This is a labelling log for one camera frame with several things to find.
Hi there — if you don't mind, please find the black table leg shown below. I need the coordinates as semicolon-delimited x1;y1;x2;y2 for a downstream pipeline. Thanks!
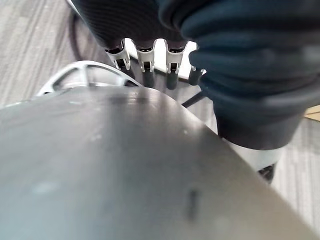
181;91;205;109

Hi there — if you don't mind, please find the light wooden board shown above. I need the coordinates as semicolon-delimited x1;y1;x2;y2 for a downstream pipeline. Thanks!
303;104;320;123

